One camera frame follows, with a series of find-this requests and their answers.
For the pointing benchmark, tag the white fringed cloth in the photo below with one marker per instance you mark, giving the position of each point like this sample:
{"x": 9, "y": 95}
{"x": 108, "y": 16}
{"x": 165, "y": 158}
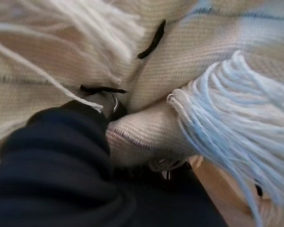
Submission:
{"x": 191, "y": 59}

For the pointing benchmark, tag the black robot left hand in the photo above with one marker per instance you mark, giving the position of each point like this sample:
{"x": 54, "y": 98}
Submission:
{"x": 56, "y": 170}

